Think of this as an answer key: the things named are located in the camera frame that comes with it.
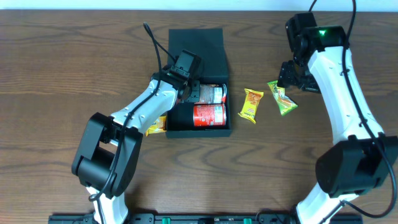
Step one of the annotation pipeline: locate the black open box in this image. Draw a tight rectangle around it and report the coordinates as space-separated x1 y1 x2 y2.
166 29 232 139

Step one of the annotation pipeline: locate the red Pringles can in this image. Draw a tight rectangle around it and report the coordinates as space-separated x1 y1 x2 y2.
195 83 228 105
193 104 226 127

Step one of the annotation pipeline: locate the green yellow snack packet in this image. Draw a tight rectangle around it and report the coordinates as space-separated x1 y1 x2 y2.
267 80 298 116

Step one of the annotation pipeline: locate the yellow peanut butter biscuit packet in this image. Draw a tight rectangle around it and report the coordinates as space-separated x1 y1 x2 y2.
238 88 264 124

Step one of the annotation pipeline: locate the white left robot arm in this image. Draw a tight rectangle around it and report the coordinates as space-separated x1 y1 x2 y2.
72 79 199 223

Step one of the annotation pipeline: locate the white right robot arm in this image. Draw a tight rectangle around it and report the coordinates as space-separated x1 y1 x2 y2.
278 24 397 223

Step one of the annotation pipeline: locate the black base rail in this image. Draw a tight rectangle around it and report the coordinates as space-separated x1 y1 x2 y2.
48 212 364 224

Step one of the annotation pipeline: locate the yellow almond biscuit packet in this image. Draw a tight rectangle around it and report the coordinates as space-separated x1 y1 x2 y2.
146 116 167 136

